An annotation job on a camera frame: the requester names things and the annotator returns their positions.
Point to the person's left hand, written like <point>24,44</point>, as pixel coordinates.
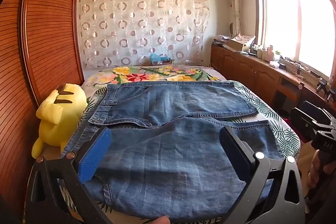
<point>157,220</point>

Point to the leaf print bedsheet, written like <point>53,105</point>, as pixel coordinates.
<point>283,129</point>

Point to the floral blanket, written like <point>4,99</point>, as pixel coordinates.
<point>136,77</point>

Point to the person's right hand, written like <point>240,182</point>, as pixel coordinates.
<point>313,174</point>

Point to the long wooden cabinet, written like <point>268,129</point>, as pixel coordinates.
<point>244,66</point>

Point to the small cardboard box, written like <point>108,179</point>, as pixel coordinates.
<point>164,62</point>

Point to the green capped bottle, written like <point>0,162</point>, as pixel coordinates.
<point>277,56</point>

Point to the crumpled blue cloth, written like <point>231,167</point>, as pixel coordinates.
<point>157,57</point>

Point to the wooden framed window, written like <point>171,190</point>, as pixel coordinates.
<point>288,16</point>

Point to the wooden slatted wardrobe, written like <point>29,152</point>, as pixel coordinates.
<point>50,29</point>

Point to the white patterned bag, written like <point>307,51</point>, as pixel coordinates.
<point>246,39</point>

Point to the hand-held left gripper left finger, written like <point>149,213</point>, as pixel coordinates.
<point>94,154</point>

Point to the yellow plush toy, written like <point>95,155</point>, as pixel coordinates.
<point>57,119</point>

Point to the white tissue pack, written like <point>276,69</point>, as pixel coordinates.
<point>274,64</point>

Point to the brown cardboard box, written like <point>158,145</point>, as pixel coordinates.
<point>236,45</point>

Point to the grey oval object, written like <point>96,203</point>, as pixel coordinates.
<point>232,30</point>

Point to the blue denim pants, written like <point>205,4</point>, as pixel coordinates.
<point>170,155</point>

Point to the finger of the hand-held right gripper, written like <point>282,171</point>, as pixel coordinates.
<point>305,123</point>
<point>324,113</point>

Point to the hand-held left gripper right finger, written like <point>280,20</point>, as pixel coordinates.
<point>232,153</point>

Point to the circle patterned sheer curtain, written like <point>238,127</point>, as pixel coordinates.
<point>144,24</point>

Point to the white plastic jug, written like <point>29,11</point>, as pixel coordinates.
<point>268,54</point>

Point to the small black tripod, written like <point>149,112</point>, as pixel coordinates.
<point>322,86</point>

